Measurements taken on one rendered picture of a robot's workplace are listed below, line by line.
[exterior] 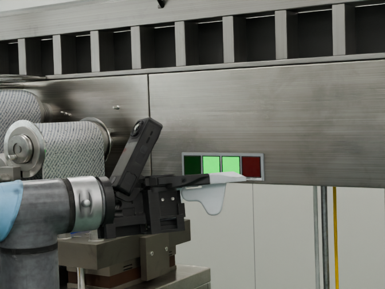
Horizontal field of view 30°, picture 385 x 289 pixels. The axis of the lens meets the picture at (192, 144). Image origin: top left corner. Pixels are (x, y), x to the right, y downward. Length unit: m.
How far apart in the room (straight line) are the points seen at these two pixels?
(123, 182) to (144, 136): 0.07
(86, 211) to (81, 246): 0.78
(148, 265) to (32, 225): 0.92
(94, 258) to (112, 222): 0.73
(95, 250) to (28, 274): 0.76
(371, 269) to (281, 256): 0.57
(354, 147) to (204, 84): 0.44
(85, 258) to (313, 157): 0.60
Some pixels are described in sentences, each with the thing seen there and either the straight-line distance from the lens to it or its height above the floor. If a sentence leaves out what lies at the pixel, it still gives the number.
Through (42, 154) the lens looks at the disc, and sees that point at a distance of 1.84.
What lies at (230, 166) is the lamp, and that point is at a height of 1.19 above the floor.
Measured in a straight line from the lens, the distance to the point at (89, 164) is 1.97.
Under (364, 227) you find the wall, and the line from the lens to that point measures 4.27.
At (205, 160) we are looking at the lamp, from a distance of 1.92.
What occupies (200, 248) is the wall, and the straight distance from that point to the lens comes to 4.80.
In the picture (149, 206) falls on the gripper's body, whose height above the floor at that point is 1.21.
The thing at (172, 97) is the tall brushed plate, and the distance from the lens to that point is 1.98.
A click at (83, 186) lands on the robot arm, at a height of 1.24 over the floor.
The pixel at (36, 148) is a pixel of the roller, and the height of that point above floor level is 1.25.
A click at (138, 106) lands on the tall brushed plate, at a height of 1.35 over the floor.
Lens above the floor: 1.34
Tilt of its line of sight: 3 degrees down
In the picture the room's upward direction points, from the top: 2 degrees counter-clockwise
